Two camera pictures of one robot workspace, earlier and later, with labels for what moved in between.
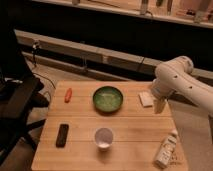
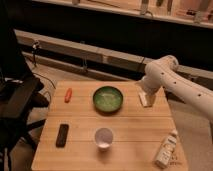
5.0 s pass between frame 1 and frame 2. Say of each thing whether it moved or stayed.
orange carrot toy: stayed
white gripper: moved
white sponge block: stayed
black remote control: stayed
